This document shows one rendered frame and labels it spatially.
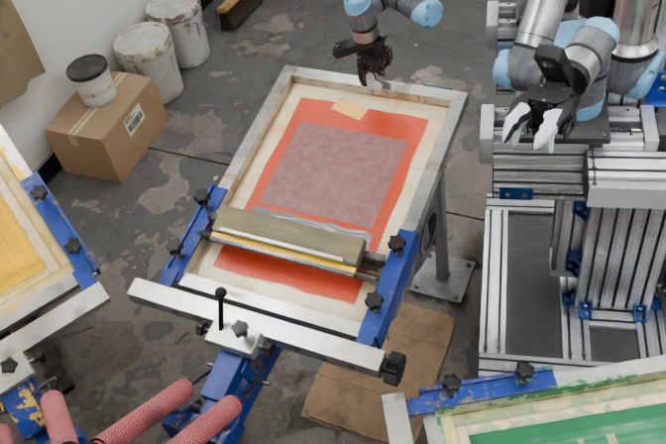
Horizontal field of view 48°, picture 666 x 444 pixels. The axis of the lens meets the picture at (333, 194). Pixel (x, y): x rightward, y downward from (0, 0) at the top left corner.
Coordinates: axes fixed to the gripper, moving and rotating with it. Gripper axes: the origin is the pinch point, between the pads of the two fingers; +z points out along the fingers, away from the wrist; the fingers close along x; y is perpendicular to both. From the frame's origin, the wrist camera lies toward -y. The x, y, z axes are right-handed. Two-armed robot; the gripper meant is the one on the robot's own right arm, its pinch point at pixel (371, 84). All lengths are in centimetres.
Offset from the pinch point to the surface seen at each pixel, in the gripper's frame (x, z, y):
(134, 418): -114, -23, -5
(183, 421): -109, -7, -3
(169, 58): 83, 104, -166
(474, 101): 112, 134, -7
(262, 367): -88, 9, 2
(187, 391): -103, -10, -4
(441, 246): 3, 94, 13
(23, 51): 30, 51, -195
